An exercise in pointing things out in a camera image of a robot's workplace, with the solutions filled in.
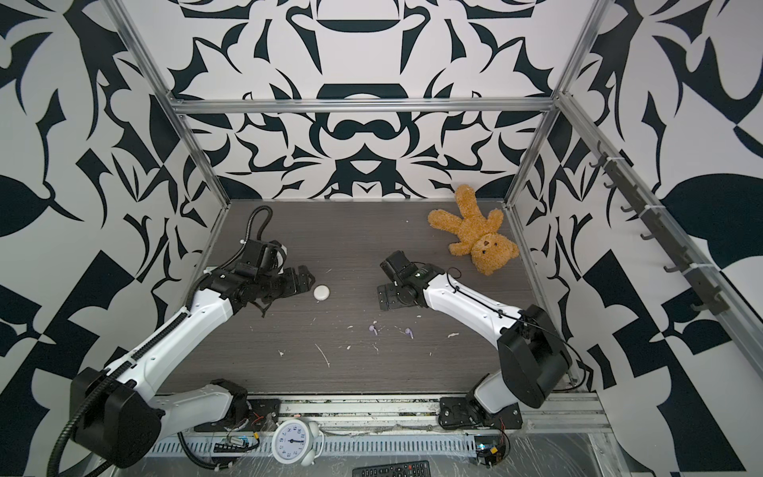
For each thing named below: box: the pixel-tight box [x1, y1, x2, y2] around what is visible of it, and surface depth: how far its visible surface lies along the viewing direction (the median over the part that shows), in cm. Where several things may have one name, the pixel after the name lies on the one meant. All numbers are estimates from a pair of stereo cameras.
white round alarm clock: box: [271, 418, 325, 467], surface depth 70 cm
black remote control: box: [351, 459, 432, 477], surface depth 68 cm
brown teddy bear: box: [428, 184, 520, 277], surface depth 104 cm
